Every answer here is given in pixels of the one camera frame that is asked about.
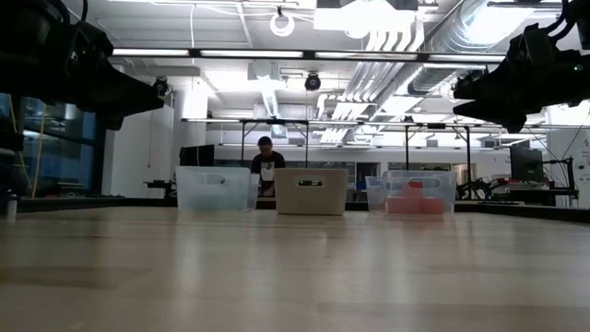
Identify white ceiling pipes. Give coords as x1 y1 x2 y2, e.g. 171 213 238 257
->
317 27 425 144

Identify clear plastic bin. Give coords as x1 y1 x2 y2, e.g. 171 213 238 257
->
365 170 458 216
175 165 261 213

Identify black aluminium rail frame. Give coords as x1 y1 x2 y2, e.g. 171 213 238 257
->
0 196 590 225

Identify person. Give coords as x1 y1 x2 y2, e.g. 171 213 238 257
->
250 136 287 198

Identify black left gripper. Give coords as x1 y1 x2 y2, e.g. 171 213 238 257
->
50 20 165 131

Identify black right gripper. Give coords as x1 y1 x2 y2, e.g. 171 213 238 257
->
453 25 584 134

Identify silver ventilation duct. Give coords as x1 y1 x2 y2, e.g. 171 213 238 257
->
407 0 568 96

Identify long linear ceiling light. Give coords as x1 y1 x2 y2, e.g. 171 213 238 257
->
110 45 508 65

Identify opaque light grey bin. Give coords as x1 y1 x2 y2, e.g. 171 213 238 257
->
273 167 350 216

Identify yellow cable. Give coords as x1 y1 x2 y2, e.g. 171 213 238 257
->
8 103 50 199

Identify black computer monitor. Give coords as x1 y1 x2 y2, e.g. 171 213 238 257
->
509 146 545 184
179 144 216 168

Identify black metal gantry frame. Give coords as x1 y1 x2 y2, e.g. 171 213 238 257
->
368 120 548 199
182 117 311 170

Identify black ceiling spotlight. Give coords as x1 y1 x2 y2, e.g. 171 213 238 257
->
303 72 323 92
150 76 170 97

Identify white ring lamp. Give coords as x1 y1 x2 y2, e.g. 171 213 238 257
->
269 12 296 39

